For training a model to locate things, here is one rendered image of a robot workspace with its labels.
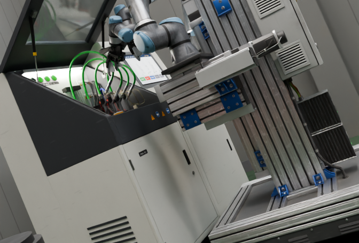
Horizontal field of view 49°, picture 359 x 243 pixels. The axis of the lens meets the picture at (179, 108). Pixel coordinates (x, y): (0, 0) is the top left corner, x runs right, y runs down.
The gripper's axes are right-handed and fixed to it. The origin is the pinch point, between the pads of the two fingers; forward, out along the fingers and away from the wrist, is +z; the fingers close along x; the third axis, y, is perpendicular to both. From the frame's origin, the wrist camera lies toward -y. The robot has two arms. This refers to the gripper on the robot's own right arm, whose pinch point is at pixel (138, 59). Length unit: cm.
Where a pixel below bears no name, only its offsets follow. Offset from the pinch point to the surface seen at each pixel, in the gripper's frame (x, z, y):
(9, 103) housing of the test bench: -47, -4, -67
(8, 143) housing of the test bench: -47, 17, -81
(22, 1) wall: 161, -172, -219
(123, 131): -39, 39, -3
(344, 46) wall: 200, 42, 98
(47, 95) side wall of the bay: -47, 3, -35
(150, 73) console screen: 60, 1, -31
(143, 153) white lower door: -29, 54, -3
